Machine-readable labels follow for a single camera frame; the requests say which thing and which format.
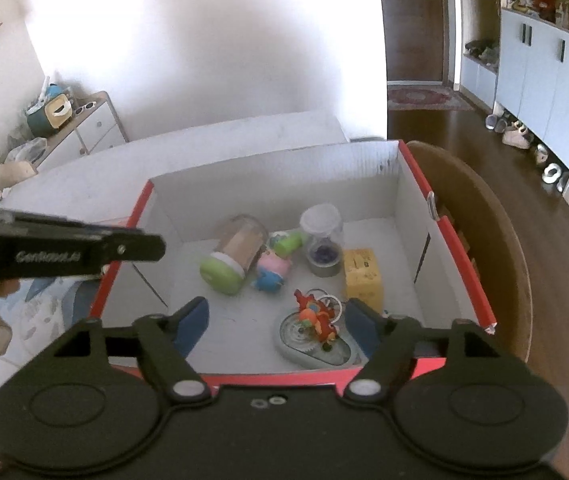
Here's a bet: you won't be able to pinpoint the white drawer cabinet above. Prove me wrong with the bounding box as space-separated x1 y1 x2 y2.
34 91 130 172

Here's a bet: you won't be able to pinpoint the clear jar green lid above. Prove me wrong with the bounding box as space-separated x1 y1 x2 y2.
198 214 270 297

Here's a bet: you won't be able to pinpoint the yellow box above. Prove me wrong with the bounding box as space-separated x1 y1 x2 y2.
343 248 385 307

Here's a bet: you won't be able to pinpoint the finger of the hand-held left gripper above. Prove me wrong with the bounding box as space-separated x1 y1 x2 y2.
100 226 167 264

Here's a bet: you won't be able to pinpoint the wooden chair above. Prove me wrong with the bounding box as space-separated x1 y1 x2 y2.
405 140 534 363

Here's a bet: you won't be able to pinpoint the entry shoe bench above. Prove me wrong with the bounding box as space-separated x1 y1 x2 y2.
461 52 499 112

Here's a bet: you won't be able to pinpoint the brown wooden door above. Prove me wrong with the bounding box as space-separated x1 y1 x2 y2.
379 0 454 87

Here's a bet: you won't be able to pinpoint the clear dome jar grey base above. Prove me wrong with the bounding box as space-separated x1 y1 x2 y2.
299 203 344 278

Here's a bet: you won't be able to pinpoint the green toy figure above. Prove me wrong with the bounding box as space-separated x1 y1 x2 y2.
268 229 309 259

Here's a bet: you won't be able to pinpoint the teal tissue box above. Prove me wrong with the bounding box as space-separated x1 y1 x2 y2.
24 84 74 138

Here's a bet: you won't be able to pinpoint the red cardboard box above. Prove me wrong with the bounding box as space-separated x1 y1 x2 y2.
88 140 498 386

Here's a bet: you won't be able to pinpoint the grey slippers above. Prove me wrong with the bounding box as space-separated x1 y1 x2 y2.
485 112 511 134

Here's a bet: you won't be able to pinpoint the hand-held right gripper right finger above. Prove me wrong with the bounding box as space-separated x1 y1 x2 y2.
343 297 506 404

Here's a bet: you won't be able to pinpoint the patterned door rug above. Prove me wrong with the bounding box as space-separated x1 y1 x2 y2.
387 85 476 112

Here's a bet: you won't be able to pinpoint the blue printed table mat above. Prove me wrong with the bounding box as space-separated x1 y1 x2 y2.
2 264 111 363

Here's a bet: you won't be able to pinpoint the tall pale blue cabinet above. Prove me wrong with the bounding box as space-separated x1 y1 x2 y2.
493 7 569 197

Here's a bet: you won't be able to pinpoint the pink pig toy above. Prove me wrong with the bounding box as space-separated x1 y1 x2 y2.
251 247 294 294

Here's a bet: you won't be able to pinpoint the shoes on bench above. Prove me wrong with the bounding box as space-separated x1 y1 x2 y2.
465 39 499 67

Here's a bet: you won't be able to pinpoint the orange dragon figure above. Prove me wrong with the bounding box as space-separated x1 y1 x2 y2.
292 288 341 354

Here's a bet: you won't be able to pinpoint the clear plastic bags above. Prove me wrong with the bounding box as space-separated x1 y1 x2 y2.
0 124 48 178

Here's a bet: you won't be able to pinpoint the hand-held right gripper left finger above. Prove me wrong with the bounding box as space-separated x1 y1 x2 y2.
54 296 214 402

